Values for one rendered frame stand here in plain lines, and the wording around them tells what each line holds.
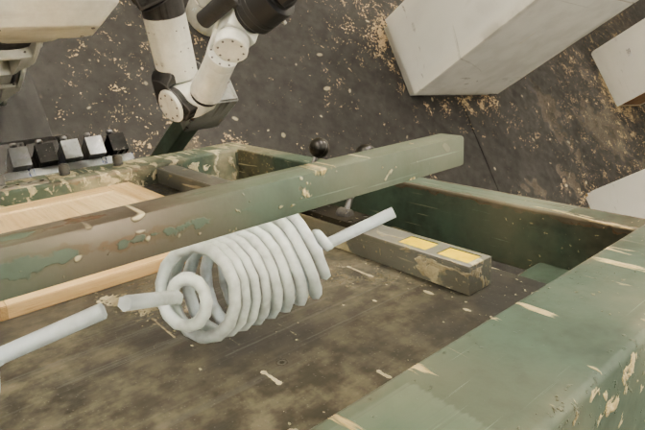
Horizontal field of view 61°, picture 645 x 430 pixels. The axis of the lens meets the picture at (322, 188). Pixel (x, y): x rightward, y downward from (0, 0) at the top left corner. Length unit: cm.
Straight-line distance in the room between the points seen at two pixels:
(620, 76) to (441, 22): 267
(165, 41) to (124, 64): 148
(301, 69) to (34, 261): 297
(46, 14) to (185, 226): 92
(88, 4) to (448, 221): 77
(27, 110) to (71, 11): 120
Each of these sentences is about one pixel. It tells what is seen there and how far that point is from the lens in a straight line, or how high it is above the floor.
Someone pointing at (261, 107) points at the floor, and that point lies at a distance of 288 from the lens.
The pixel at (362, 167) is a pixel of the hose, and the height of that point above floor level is 197.
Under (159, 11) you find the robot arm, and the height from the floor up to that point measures 128.
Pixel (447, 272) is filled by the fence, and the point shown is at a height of 167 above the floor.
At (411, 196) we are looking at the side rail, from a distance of 108.
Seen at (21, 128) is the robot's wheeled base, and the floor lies 17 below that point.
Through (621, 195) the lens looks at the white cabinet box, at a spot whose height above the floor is 25.
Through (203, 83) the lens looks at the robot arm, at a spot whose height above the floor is 125.
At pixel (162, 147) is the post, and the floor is 52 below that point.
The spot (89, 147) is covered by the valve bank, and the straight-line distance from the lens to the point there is 161.
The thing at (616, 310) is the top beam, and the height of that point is 192.
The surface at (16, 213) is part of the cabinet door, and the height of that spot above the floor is 95.
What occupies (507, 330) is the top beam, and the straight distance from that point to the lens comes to 46.
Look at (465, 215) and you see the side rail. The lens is 101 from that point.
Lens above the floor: 218
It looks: 50 degrees down
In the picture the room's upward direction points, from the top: 54 degrees clockwise
